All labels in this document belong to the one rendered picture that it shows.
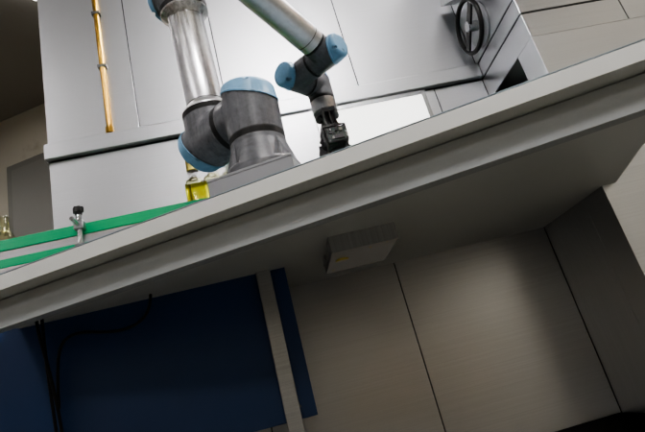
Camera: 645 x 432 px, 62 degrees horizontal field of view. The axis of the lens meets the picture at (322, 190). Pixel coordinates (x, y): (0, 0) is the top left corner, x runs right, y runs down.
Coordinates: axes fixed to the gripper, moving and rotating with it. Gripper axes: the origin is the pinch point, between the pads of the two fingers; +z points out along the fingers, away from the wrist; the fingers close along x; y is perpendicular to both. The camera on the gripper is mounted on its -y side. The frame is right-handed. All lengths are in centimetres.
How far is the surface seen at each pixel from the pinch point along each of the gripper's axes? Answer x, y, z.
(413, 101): 39, -30, -36
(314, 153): -1.9, -29.7, -23.1
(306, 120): -1.4, -29.8, -36.4
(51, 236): -82, -3, -3
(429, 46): 54, -33, -60
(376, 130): 22.5, -30.2, -27.2
